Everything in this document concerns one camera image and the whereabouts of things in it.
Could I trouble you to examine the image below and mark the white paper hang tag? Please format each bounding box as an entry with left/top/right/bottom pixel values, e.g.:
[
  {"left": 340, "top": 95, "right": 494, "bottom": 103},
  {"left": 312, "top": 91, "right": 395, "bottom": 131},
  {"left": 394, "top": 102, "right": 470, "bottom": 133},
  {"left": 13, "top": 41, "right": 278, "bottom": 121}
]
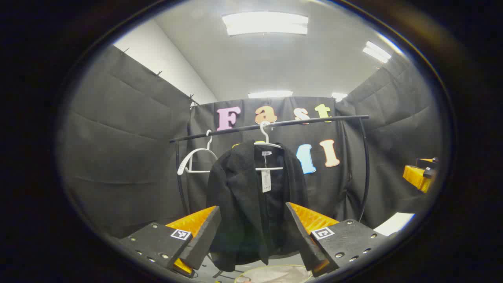
[{"left": 261, "top": 151, "right": 272, "bottom": 193}]

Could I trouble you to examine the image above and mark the white box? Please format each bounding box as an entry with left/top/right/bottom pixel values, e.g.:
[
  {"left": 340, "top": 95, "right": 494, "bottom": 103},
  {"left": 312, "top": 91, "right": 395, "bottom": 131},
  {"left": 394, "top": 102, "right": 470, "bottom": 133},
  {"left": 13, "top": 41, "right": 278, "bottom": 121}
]
[{"left": 373, "top": 212, "right": 416, "bottom": 237}]

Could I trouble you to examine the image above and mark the long ceiling light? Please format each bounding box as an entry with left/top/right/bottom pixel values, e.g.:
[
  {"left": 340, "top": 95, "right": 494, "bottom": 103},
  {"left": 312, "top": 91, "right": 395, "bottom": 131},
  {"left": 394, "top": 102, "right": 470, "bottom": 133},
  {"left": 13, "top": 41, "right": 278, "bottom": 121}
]
[{"left": 248, "top": 91, "right": 293, "bottom": 99}]

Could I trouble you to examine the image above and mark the narrow ceiling light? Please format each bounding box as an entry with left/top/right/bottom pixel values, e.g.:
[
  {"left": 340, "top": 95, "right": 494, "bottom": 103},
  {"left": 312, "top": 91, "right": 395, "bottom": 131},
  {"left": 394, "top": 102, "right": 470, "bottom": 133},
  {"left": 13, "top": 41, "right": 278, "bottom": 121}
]
[{"left": 362, "top": 40, "right": 392, "bottom": 64}]

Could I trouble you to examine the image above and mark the black jacket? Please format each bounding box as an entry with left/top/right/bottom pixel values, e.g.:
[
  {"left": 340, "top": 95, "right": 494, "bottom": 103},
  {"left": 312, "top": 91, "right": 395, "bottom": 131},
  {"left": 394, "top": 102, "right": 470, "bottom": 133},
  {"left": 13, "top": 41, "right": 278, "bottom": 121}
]
[{"left": 206, "top": 141, "right": 311, "bottom": 272}]

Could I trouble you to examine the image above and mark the large rectangular ceiling light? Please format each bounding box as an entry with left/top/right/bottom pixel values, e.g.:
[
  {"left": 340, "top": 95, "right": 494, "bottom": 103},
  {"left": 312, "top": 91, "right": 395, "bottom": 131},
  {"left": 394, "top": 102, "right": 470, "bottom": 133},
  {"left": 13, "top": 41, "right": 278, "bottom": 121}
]
[{"left": 222, "top": 12, "right": 309, "bottom": 37}]

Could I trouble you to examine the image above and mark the round mesh laundry hamper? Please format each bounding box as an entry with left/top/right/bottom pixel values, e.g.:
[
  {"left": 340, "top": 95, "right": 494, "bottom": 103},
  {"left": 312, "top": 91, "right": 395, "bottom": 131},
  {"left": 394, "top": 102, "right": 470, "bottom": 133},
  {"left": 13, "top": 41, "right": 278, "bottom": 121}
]
[{"left": 235, "top": 264, "right": 313, "bottom": 283}]

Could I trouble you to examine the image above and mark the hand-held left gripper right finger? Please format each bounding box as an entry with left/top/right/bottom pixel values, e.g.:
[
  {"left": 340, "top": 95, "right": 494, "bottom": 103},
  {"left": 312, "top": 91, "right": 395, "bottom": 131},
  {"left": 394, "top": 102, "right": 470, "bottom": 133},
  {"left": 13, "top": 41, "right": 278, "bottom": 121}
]
[{"left": 285, "top": 202, "right": 389, "bottom": 277}]

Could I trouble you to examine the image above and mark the black backdrop cloth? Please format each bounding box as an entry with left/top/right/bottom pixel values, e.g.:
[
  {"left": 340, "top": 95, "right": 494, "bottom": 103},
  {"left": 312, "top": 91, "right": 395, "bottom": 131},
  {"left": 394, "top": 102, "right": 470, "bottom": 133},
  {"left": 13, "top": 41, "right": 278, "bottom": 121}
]
[{"left": 59, "top": 45, "right": 444, "bottom": 240}]

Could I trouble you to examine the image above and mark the black metal clothes rack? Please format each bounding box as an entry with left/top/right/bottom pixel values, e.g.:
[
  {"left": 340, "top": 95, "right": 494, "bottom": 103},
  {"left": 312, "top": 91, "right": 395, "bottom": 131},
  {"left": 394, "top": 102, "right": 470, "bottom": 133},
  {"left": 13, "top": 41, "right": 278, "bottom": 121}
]
[{"left": 169, "top": 115, "right": 371, "bottom": 222}]

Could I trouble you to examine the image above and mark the white plastic hanger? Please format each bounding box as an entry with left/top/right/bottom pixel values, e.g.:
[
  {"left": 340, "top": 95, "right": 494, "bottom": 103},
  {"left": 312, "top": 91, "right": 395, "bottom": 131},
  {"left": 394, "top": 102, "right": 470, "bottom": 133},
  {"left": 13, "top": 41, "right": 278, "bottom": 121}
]
[
  {"left": 253, "top": 121, "right": 284, "bottom": 172},
  {"left": 177, "top": 130, "right": 218, "bottom": 176}
]

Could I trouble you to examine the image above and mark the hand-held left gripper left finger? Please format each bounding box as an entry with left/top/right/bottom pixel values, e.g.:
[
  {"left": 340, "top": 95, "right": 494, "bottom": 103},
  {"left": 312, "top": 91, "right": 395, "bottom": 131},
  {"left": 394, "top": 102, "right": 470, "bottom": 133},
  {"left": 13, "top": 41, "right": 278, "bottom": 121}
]
[{"left": 118, "top": 205, "right": 222, "bottom": 277}]

